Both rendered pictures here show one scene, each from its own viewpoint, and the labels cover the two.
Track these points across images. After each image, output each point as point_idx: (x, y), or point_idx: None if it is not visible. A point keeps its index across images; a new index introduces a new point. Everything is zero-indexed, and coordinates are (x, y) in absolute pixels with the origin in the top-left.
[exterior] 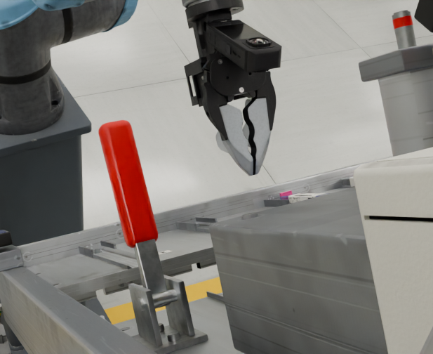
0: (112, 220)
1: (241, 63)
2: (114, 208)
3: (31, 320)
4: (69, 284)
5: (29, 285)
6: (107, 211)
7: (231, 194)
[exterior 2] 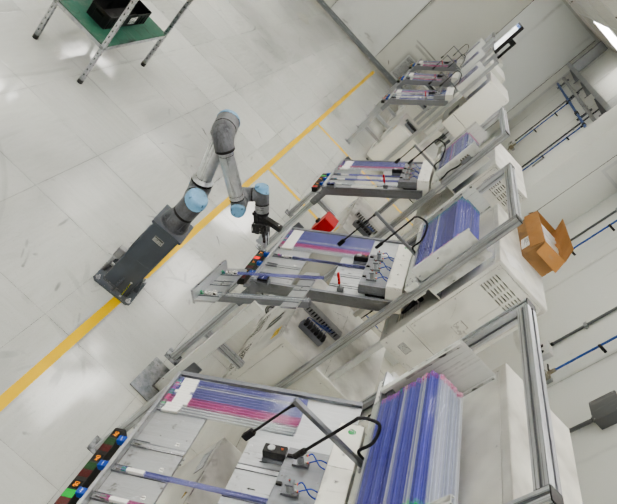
0: (116, 238)
1: (277, 230)
2: (113, 232)
3: None
4: (290, 284)
5: (294, 286)
6: (112, 234)
7: (268, 255)
